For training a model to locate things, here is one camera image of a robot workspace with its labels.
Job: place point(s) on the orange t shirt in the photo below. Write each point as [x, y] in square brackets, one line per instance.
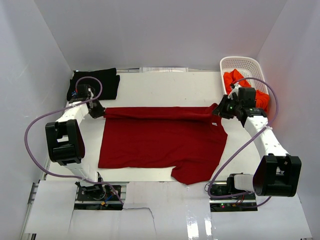
[262, 99]

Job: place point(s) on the white papers at back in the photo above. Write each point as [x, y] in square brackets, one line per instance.
[163, 69]

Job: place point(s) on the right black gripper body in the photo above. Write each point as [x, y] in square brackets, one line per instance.
[228, 109]

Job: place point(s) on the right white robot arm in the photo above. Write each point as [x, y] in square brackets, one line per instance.
[278, 172]

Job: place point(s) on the red t shirt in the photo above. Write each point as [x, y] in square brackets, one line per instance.
[189, 140]

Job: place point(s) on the white plastic basket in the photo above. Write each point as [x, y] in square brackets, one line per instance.
[247, 67]

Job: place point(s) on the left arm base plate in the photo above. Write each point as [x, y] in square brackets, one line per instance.
[99, 197]

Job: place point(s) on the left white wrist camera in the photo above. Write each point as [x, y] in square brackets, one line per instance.
[91, 93]

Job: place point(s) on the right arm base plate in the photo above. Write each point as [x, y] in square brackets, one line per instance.
[243, 203]

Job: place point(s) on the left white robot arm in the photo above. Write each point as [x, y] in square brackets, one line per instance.
[64, 140]

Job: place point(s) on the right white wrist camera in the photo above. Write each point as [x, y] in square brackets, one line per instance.
[234, 91]

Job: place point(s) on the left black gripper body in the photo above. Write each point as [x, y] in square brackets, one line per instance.
[94, 101]

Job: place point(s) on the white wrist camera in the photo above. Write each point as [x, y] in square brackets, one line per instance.
[234, 91]
[91, 93]

